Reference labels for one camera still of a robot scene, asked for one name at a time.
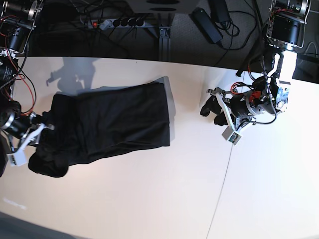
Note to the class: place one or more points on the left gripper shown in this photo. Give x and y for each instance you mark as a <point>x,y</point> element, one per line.
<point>238,105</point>

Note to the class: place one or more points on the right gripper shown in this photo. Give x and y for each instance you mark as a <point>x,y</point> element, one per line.
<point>33,133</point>

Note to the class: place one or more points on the black T-shirt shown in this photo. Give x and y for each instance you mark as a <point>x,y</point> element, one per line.
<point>97,125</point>

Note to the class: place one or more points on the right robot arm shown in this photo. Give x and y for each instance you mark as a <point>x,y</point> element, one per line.
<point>18,19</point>

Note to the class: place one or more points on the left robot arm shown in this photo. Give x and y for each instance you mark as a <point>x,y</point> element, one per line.
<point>276,50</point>

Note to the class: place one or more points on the black power adapter brick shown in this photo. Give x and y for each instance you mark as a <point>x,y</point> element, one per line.
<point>206,26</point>

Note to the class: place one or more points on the black power strip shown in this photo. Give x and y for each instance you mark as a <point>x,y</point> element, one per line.
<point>109,23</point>

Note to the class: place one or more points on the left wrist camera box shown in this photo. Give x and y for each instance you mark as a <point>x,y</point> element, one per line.
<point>231,135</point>

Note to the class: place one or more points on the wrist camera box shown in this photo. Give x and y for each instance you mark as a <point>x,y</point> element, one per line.
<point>231,135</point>
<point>17,158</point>

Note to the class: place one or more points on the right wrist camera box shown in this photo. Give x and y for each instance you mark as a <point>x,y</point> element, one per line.
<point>17,158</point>

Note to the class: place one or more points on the aluminium frame post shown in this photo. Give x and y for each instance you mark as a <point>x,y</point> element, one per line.
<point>165,23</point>

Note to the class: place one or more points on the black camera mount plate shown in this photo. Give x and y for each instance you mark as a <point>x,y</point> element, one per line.
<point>160,6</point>

